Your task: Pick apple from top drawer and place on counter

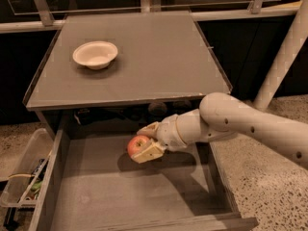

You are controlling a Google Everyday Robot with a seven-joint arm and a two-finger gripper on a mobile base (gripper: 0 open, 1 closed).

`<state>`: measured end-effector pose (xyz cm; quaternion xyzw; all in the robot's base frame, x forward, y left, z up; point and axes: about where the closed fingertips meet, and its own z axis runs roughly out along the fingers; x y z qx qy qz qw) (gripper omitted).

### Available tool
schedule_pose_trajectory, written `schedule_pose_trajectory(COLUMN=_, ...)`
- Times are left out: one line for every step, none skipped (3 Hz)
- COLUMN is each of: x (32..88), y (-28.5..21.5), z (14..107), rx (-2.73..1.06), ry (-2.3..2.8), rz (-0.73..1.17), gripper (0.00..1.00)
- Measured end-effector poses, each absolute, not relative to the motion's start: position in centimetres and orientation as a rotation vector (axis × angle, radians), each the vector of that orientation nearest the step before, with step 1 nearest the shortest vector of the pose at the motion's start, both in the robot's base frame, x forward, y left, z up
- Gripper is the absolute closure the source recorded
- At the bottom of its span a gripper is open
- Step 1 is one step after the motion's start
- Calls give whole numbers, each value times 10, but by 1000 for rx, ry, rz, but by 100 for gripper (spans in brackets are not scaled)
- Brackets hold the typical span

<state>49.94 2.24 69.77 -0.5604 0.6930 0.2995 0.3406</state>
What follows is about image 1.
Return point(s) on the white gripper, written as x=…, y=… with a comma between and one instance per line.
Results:
x=168, y=131

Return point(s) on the red apple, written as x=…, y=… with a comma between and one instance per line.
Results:
x=135, y=144

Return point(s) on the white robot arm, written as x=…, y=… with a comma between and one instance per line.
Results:
x=221, y=115

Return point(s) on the open grey top drawer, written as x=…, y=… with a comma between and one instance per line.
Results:
x=91, y=184

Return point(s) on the grey cabinet counter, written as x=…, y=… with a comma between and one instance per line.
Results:
x=161, y=57

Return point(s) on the dark round can left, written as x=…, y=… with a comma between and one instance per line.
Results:
x=157, y=108

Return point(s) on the dark round can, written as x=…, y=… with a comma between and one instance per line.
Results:
x=157, y=108
x=182, y=106

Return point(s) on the dark round can right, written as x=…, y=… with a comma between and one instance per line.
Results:
x=182, y=106

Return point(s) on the black item in shelf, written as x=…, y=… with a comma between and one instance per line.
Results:
x=83, y=116

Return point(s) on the white paper bowl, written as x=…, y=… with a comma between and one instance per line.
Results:
x=95, y=55

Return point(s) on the clear plastic bin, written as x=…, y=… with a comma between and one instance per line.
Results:
x=23, y=187

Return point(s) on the metal railing frame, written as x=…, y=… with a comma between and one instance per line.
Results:
x=43, y=15

